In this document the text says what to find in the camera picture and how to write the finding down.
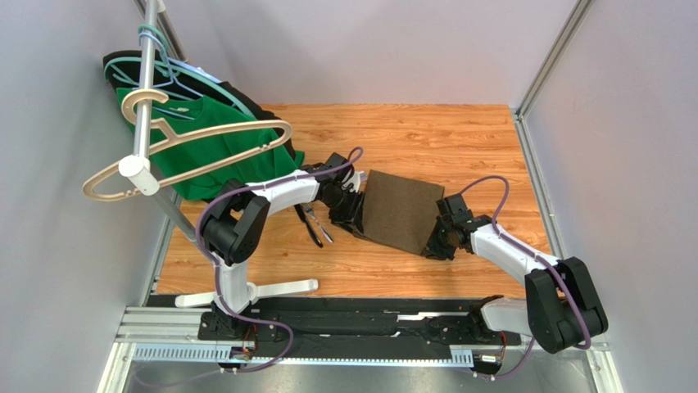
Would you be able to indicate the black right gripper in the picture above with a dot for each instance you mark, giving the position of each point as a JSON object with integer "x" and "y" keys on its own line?
{"x": 436, "y": 242}

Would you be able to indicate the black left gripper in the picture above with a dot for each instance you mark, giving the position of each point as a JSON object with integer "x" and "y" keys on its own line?
{"x": 351, "y": 217}

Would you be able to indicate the brown cloth napkin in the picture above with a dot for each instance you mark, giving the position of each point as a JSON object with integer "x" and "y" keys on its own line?
{"x": 399, "y": 212}

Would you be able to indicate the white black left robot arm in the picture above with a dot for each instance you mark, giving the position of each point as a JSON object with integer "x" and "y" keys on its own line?
{"x": 229, "y": 229}

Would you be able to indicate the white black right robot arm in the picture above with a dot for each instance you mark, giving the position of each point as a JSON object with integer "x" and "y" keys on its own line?
{"x": 561, "y": 307}

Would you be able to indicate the silver fork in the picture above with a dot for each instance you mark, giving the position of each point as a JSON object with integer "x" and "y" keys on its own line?
{"x": 310, "y": 211}

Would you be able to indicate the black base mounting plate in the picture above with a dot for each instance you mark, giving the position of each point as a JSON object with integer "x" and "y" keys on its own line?
{"x": 446, "y": 328}

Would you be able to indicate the green t-shirt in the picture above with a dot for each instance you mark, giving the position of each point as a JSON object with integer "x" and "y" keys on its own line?
{"x": 205, "y": 112}

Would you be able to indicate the white rack base foot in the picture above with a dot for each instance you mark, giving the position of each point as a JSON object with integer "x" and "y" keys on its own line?
{"x": 254, "y": 293}

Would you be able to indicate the silver clothes rack pole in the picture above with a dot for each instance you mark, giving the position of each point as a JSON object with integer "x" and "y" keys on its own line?
{"x": 147, "y": 125}

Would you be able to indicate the beige plastic hanger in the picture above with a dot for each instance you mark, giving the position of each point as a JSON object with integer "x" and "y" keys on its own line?
{"x": 116, "y": 182}

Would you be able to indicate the teal plastic hanger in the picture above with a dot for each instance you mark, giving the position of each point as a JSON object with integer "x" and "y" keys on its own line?
{"x": 176, "y": 78}

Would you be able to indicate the black garment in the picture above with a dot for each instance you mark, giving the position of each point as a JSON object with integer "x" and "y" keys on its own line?
{"x": 223, "y": 92}

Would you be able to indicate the light blue wire hanger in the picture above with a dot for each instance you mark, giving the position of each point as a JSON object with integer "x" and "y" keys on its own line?
{"x": 166, "y": 70}

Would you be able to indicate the aluminium frame rail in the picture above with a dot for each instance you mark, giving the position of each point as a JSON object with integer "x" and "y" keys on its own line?
{"x": 157, "y": 350}

